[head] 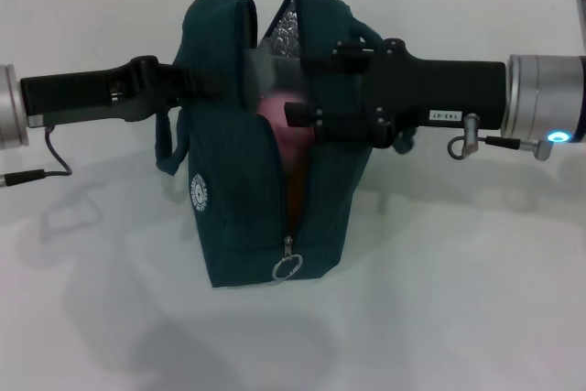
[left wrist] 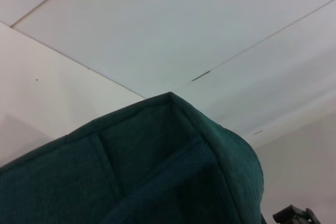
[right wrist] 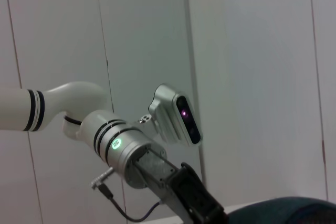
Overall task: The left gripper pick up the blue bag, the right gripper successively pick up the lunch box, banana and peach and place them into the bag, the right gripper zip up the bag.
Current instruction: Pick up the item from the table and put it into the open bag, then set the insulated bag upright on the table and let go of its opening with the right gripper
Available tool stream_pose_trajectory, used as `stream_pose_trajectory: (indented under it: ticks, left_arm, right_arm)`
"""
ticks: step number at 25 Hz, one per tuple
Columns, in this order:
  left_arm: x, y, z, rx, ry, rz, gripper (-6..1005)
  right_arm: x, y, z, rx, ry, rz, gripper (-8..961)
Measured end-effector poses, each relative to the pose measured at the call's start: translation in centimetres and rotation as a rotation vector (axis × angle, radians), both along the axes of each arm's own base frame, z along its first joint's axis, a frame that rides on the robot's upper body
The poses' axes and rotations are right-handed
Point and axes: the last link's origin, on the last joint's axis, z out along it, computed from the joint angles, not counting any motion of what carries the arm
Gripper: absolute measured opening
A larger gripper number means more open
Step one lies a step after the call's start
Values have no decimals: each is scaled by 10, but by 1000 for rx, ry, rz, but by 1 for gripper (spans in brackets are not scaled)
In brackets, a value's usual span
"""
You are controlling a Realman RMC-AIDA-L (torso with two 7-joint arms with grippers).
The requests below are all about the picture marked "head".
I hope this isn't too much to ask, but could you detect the metal zipper pull ring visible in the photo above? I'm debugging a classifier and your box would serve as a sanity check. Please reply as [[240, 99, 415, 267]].
[[271, 234, 303, 282]]

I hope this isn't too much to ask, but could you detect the pink toy peach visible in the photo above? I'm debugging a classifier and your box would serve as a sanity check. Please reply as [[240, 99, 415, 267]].
[[255, 91, 321, 163]]

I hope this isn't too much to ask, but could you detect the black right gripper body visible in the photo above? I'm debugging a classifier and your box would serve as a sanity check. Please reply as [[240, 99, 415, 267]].
[[364, 37, 512, 130]]

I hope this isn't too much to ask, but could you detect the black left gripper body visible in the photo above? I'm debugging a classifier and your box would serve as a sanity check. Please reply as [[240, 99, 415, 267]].
[[18, 55, 179, 130]]

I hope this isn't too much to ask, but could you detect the dark teal insulated bag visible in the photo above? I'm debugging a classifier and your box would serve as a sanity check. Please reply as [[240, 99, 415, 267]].
[[154, 0, 420, 290]]

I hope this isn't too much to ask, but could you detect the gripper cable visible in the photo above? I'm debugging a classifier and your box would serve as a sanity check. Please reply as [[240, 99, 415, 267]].
[[0, 125, 74, 189], [447, 112, 555, 161]]

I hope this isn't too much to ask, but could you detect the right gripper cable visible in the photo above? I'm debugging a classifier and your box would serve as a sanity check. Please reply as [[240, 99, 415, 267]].
[[447, 112, 555, 161]]

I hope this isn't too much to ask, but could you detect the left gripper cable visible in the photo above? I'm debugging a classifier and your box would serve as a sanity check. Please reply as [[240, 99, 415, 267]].
[[0, 125, 74, 189]]

